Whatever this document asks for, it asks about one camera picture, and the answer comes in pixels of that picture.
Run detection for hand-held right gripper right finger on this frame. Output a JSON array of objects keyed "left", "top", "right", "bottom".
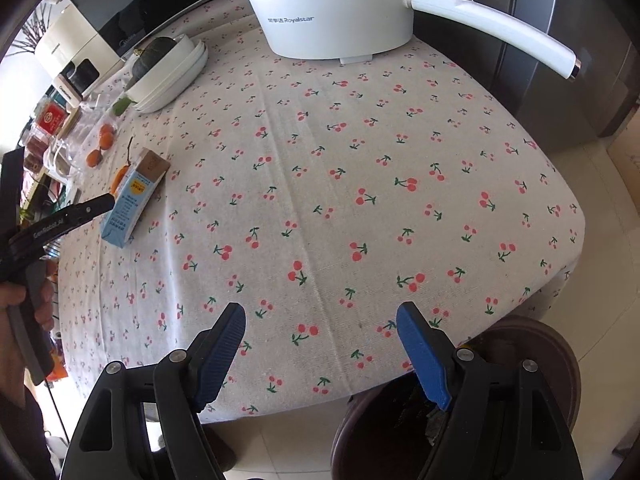
[{"left": 396, "top": 301, "right": 585, "bottom": 480}]

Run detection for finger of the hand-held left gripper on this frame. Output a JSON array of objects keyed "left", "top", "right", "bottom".
[
  {"left": 62, "top": 192, "right": 117, "bottom": 226},
  {"left": 0, "top": 147, "right": 26, "bottom": 241}
]

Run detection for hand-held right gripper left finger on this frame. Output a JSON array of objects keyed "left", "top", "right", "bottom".
[{"left": 59, "top": 301, "right": 247, "bottom": 480}]

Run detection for light blue carton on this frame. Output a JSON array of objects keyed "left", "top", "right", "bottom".
[{"left": 101, "top": 147, "right": 172, "bottom": 251}]

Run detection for brown round bin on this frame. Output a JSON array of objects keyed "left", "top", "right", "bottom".
[{"left": 330, "top": 315, "right": 583, "bottom": 480}]

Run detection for person's left forearm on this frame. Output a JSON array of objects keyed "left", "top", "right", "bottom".
[{"left": 0, "top": 360, "right": 56, "bottom": 480}]

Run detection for person's left hand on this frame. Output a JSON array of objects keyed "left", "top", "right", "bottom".
[{"left": 0, "top": 275, "right": 55, "bottom": 361}]

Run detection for glass spice jar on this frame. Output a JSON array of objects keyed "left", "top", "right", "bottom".
[{"left": 27, "top": 130, "right": 51, "bottom": 161}]

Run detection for red tin box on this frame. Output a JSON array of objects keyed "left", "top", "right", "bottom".
[{"left": 35, "top": 105, "right": 68, "bottom": 133}]

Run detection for glass jar with wooden lid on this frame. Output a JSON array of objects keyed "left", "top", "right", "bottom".
[{"left": 50, "top": 105, "right": 108, "bottom": 181}]

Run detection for white air fryer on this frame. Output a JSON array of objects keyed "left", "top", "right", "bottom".
[{"left": 34, "top": 0, "right": 126, "bottom": 96}]

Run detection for dried branches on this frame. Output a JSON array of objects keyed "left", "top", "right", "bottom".
[{"left": 10, "top": 15, "right": 51, "bottom": 61}]

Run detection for stack of white bowls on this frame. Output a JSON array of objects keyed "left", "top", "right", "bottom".
[{"left": 135, "top": 40, "right": 208, "bottom": 113}]

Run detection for white baking dish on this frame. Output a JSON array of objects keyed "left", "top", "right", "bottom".
[{"left": 124, "top": 34, "right": 198, "bottom": 101}]

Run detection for dark green pumpkin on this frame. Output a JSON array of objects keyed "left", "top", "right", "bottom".
[{"left": 131, "top": 36, "right": 176, "bottom": 78}]

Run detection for white microwave oven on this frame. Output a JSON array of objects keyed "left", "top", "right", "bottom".
[{"left": 70, "top": 0, "right": 251, "bottom": 58}]

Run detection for cherry print tablecloth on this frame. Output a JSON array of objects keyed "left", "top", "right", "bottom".
[{"left": 50, "top": 0, "right": 586, "bottom": 423}]

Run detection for white electric cooking pot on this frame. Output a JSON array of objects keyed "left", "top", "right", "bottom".
[{"left": 231, "top": 0, "right": 583, "bottom": 80}]

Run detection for grey refrigerator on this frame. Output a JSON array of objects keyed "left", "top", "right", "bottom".
[{"left": 410, "top": 0, "right": 640, "bottom": 151}]

